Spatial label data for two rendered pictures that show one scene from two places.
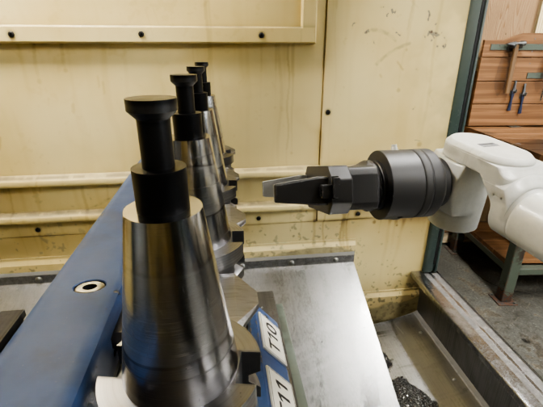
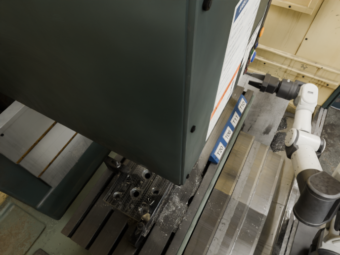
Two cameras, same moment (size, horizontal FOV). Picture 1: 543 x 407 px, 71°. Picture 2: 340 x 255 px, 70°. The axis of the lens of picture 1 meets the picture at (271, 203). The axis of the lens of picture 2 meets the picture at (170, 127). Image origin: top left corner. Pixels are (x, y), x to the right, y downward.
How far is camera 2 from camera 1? 0.89 m
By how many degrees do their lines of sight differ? 45
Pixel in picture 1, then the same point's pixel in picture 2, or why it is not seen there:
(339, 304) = (277, 102)
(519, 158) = (308, 100)
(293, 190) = (252, 83)
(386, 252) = not seen: hidden behind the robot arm
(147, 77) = not seen: hidden behind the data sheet
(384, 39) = not seen: outside the picture
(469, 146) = (303, 90)
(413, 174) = (285, 90)
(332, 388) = (257, 123)
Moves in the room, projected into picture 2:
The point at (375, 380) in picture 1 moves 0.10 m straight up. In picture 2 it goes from (271, 128) to (277, 120)
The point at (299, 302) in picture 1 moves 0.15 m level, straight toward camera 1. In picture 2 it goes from (264, 96) to (252, 110)
